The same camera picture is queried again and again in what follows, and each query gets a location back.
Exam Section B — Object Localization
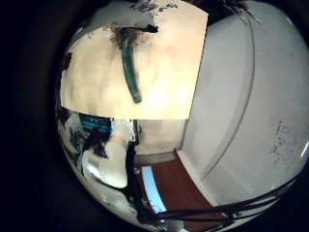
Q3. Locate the monitor with blue screen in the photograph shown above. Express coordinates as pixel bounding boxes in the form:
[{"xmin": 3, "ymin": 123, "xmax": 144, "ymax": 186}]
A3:
[{"xmin": 78, "ymin": 113, "xmax": 113, "ymax": 133}]

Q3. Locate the black upright stand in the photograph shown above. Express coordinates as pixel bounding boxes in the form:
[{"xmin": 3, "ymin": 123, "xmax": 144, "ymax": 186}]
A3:
[{"xmin": 126, "ymin": 141, "xmax": 144, "ymax": 223}]

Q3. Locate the narrow glass door window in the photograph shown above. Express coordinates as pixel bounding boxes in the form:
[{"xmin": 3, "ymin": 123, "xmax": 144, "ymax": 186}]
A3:
[{"xmin": 141, "ymin": 165, "xmax": 167, "ymax": 215}]

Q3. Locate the red-brown wooden door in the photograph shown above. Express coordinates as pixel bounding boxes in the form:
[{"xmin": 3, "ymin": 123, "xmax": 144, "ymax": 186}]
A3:
[{"xmin": 134, "ymin": 150, "xmax": 228, "ymax": 228}]

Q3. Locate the white wall whiteboard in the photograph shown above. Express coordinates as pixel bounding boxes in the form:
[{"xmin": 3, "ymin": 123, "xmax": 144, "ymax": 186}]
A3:
[{"xmin": 201, "ymin": 3, "xmax": 309, "ymax": 202}]

